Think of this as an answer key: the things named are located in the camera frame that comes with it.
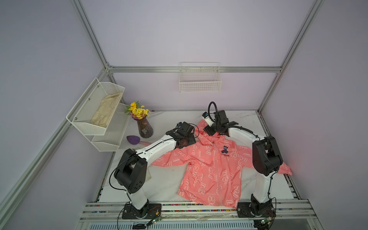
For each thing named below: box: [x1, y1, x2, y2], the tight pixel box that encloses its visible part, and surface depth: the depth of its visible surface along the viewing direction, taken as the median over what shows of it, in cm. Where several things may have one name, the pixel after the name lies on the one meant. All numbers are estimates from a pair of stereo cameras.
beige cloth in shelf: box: [89, 92, 123, 128], surface depth 80 cm
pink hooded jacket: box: [151, 120, 292, 209], surface depth 88 cm
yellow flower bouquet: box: [124, 101, 151, 120], surface depth 90 cm
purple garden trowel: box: [126, 135, 151, 147], surface depth 106 cm
